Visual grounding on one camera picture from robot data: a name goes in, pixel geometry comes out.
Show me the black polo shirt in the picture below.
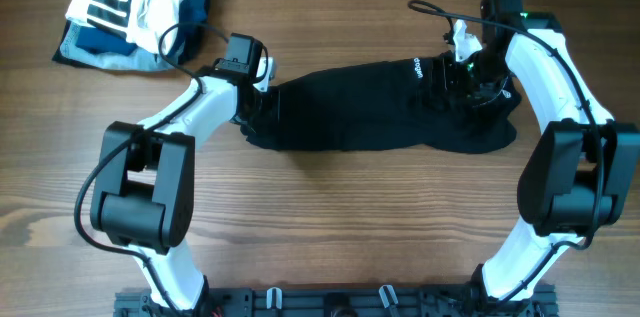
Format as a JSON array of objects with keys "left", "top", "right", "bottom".
[{"left": 241, "top": 52, "right": 521, "bottom": 154}]

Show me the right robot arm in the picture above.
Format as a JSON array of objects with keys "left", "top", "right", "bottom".
[{"left": 454, "top": 0, "right": 639, "bottom": 311}]

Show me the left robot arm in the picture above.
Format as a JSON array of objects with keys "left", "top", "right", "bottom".
[{"left": 84, "top": 33, "right": 275, "bottom": 316}]

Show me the blue folded garment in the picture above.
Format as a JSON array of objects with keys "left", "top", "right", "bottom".
[{"left": 52, "top": 0, "right": 210, "bottom": 72}]

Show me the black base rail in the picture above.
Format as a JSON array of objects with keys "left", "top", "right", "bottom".
[{"left": 113, "top": 284, "right": 560, "bottom": 317}]

